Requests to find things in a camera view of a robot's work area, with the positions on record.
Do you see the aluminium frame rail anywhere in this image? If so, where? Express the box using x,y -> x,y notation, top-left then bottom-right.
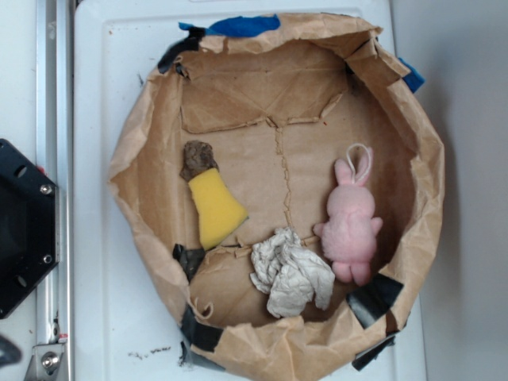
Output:
36,1 -> 77,380

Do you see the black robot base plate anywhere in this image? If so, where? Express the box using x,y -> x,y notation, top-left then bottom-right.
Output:
1,139 -> 57,319

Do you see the brown paper bag container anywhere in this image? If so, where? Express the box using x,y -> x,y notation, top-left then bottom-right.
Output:
107,13 -> 446,381

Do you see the yellow sponge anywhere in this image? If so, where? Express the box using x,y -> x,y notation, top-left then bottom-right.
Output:
188,167 -> 248,250

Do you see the pink plush bunny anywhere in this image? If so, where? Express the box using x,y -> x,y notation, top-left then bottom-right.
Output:
313,143 -> 383,287

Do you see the brown rock-like lump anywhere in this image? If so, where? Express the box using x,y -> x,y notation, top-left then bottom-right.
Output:
179,140 -> 219,182

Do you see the white paper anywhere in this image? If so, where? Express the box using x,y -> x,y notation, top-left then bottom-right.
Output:
250,227 -> 335,318

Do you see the metal corner bracket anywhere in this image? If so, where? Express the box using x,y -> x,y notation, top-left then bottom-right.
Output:
24,343 -> 65,381

